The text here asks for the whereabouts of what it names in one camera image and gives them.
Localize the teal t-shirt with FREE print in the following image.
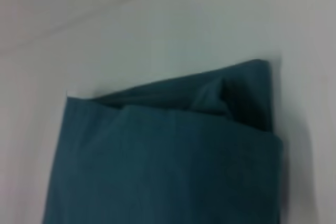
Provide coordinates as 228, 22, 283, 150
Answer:
41, 59, 286, 224

